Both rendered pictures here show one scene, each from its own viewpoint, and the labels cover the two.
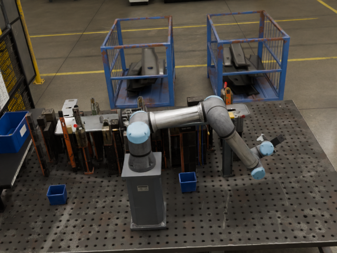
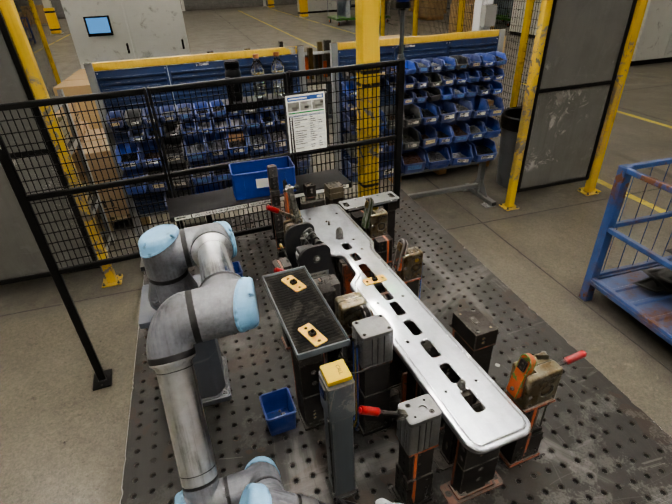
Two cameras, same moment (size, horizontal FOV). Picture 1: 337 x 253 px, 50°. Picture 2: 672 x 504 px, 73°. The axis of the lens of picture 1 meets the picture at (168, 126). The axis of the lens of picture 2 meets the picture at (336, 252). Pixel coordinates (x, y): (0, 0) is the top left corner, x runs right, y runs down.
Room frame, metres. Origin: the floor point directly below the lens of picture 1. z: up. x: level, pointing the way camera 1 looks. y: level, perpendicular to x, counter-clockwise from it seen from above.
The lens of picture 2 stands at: (1.72, -1.09, 1.94)
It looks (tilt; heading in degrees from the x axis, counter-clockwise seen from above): 32 degrees down; 72
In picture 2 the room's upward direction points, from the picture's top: 3 degrees counter-clockwise
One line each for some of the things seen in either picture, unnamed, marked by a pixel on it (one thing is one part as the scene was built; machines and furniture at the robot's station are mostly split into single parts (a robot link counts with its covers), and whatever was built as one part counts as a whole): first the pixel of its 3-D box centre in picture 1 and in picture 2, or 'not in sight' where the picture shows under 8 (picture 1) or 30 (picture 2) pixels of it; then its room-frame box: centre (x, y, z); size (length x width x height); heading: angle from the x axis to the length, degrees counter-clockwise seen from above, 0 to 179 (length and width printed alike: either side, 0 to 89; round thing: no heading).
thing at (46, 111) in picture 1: (53, 131); (335, 217); (2.36, 0.87, 0.88); 0.08 x 0.08 x 0.36; 2
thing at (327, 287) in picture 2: (166, 144); (329, 334); (2.04, 0.02, 0.90); 0.05 x 0.05 x 0.40; 2
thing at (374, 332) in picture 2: (199, 137); (371, 377); (2.10, -0.21, 0.90); 0.13 x 0.10 x 0.41; 2
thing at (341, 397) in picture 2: (227, 146); (339, 436); (1.93, -0.37, 0.92); 0.08 x 0.08 x 0.44; 2
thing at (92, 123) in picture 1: (152, 117); (379, 283); (2.26, 0.11, 1.00); 1.38 x 0.22 x 0.02; 92
